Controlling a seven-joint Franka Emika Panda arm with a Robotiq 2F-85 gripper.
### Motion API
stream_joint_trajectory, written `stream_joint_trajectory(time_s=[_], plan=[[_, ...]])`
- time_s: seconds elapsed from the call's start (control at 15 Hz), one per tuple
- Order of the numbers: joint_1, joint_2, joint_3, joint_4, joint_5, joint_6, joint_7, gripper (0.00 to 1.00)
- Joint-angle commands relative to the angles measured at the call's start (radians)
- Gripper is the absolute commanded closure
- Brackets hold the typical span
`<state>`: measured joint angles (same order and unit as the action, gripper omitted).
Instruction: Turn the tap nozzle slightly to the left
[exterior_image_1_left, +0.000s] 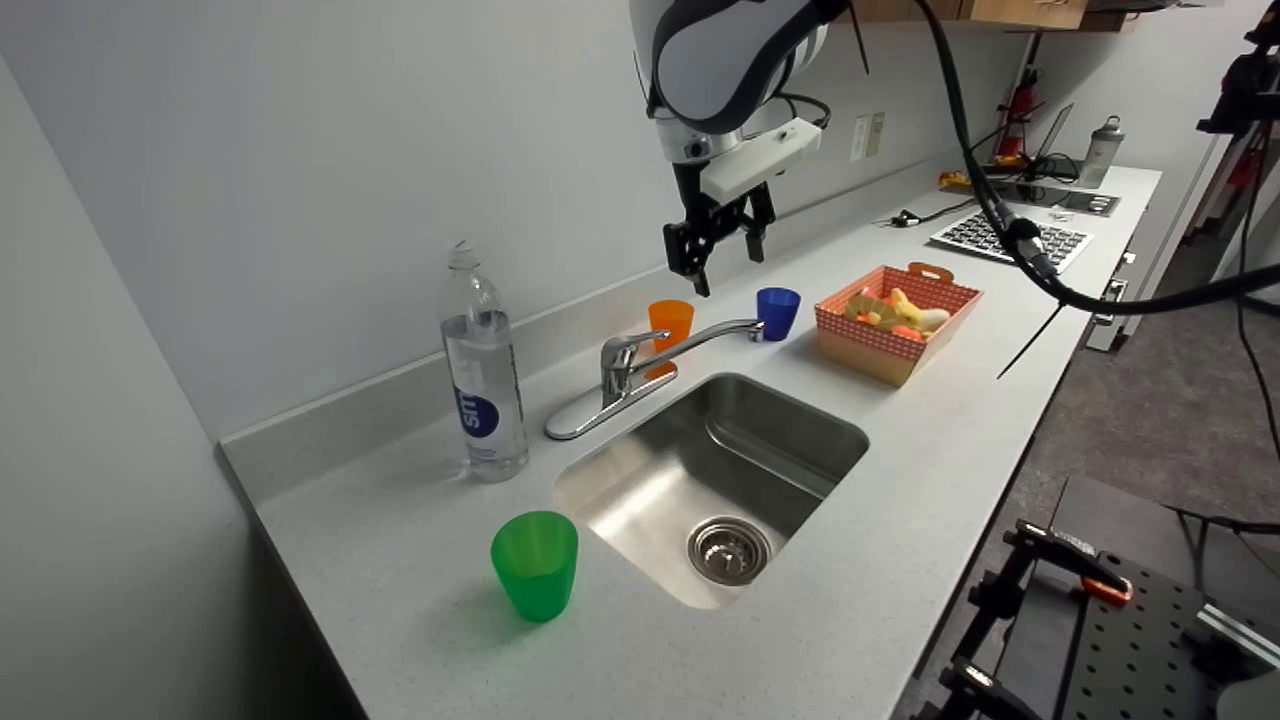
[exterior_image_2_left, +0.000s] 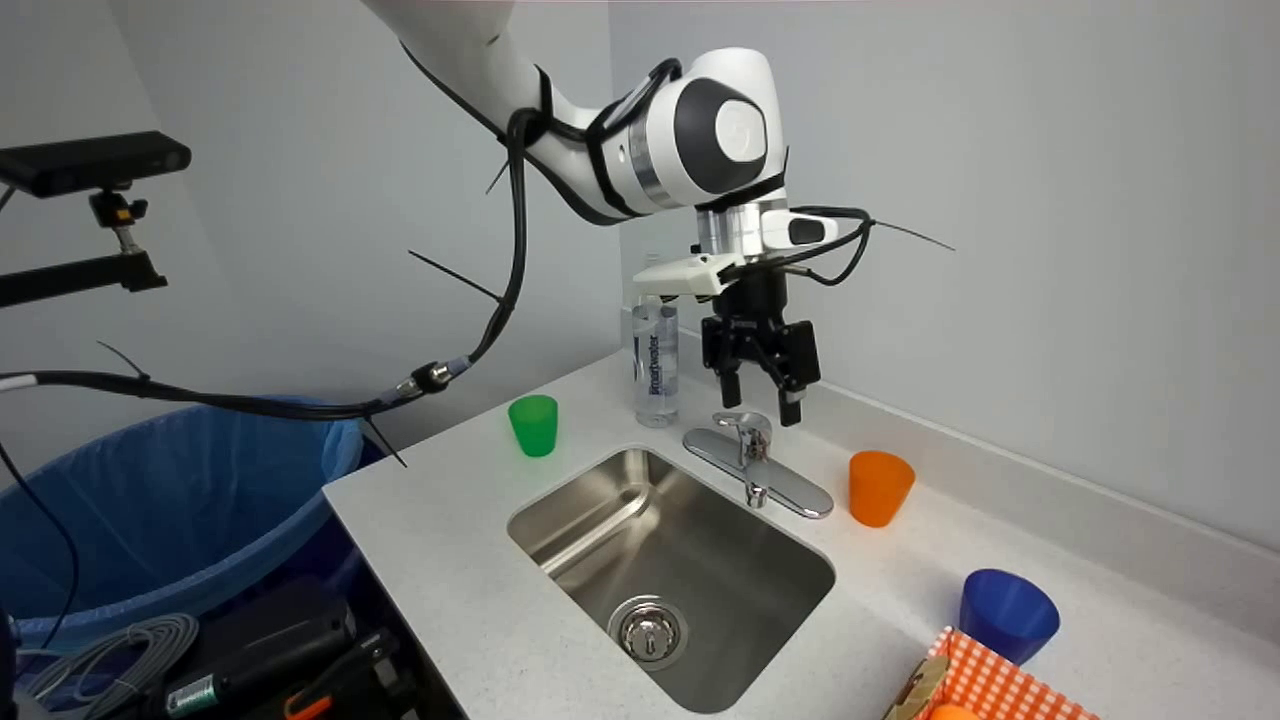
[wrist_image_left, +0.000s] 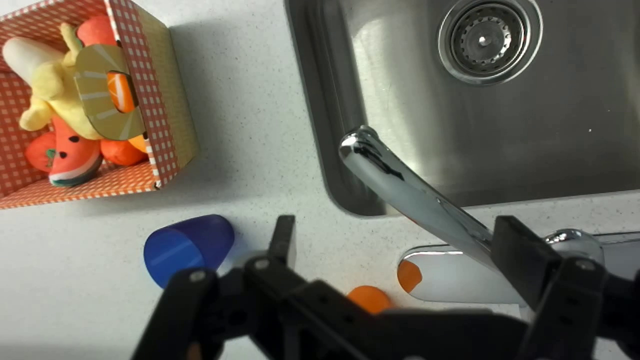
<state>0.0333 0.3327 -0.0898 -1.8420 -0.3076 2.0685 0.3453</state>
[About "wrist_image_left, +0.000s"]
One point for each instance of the blue plastic cup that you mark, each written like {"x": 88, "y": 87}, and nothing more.
{"x": 190, "y": 246}

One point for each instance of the olive toy fruit slice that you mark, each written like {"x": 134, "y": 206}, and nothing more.
{"x": 93, "y": 81}

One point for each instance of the red toy tomato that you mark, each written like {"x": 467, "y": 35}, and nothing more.
{"x": 40, "y": 153}

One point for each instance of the chrome tap nozzle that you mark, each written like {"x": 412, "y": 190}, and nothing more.
{"x": 412, "y": 193}

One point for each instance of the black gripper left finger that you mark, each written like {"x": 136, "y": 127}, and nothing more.
{"x": 201, "y": 300}

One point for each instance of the toy watermelon slice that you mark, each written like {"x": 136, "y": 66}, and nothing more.
{"x": 74, "y": 155}

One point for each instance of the orange plastic cup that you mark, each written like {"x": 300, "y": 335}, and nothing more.
{"x": 369, "y": 298}

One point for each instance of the stainless steel sink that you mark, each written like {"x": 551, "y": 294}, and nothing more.
{"x": 533, "y": 132}

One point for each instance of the metal sink drain strainer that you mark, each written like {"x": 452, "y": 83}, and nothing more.
{"x": 488, "y": 37}

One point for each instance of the red orange toy fruit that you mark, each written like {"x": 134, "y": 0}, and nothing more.
{"x": 96, "y": 30}

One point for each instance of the orange toy carrot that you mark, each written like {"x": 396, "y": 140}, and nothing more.
{"x": 120, "y": 92}

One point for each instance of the yellow toy banana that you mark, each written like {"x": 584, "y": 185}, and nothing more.
{"x": 47, "y": 83}

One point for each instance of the orange checkered cardboard box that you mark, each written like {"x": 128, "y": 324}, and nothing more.
{"x": 166, "y": 100}

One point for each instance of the chrome tap base plate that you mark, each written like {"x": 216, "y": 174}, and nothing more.
{"x": 452, "y": 277}

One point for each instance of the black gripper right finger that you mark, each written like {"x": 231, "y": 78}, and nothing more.
{"x": 572, "y": 306}

